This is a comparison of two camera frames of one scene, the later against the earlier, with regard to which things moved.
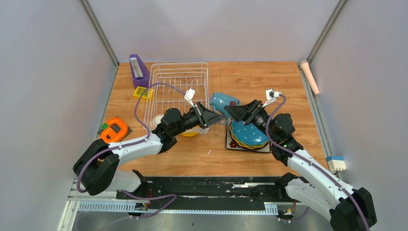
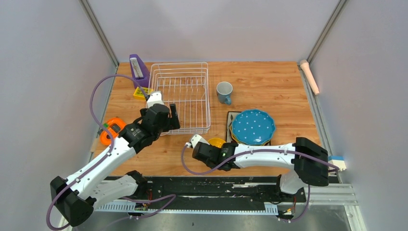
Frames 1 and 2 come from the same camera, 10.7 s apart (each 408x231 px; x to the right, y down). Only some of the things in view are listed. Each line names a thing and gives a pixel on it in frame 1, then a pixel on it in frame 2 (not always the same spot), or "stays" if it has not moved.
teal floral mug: [219, 101] -> [224, 90]
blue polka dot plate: [247, 134] stays
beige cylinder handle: [305, 64] stays
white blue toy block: [336, 162] stays
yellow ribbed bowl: [190, 134] -> [216, 142]
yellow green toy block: [148, 95] stays
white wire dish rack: [168, 83] stays
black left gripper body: [192, 119] -> [164, 128]
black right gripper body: [258, 118] -> [211, 165]
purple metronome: [140, 74] stays
